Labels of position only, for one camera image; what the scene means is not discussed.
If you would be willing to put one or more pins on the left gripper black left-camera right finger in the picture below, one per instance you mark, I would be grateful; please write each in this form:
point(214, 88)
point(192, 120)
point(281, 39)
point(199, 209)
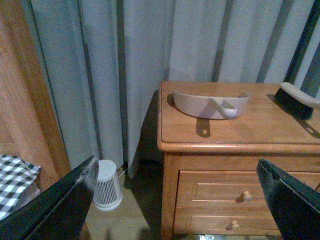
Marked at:
point(295, 207)

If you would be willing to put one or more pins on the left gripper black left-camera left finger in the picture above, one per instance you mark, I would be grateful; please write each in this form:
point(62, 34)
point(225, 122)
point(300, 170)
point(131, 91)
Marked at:
point(59, 212)

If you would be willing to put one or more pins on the beige hand brush black bristles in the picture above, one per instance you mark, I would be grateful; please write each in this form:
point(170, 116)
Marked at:
point(297, 103)

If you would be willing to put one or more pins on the beige plastic dustpan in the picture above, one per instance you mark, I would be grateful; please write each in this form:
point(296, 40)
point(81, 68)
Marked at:
point(211, 107)

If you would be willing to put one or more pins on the white conical air purifier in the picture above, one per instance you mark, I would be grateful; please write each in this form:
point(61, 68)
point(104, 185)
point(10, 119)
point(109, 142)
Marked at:
point(108, 194)

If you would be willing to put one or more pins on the upper drawer wooden knob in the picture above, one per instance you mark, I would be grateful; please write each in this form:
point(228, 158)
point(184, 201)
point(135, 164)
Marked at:
point(246, 196)

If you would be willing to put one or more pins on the drawer wooden knob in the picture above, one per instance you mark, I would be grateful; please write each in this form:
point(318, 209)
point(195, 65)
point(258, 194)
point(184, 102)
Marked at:
point(234, 225)
point(246, 196)

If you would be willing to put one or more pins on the black white checkered bedsheet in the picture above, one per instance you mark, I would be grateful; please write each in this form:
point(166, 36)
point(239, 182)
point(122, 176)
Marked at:
point(17, 184)

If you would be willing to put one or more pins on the lower drawer wooden knob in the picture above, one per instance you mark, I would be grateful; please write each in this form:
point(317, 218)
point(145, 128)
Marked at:
point(234, 225)

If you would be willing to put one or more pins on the wooden nightstand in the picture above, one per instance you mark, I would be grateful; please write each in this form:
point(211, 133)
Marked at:
point(209, 163)

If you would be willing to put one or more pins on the grey curtain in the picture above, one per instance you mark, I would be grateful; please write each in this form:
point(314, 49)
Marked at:
point(103, 60)

